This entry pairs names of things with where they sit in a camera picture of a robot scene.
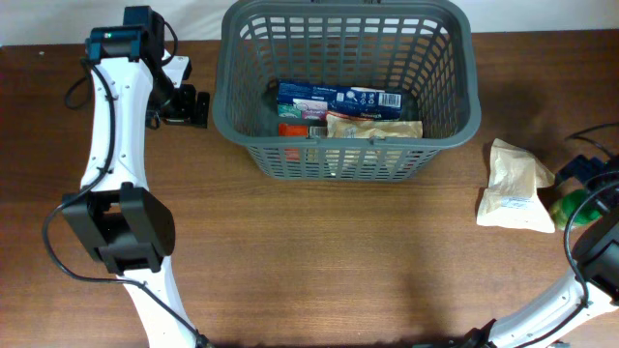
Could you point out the blue tissue box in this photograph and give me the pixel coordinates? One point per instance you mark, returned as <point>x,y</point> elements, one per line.
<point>307,101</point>

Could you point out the orange pasta package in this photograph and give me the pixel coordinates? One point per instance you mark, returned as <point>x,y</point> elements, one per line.
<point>288,130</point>

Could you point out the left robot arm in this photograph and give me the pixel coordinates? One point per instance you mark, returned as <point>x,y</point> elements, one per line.
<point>135,85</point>

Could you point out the beige food bag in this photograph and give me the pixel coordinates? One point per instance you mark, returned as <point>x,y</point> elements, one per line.
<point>343,126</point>
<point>511,198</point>

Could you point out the green lidded spice jar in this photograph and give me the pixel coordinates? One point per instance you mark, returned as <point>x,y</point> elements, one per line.
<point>561,210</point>

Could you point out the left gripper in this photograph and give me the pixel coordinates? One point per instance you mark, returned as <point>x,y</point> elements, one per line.
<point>185,111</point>

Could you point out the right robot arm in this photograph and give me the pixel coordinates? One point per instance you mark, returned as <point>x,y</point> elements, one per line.
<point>587,290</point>

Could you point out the grey plastic basket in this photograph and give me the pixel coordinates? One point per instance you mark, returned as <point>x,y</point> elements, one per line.
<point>420,49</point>

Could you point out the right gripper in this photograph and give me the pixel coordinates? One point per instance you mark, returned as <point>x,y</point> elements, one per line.
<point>579,167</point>

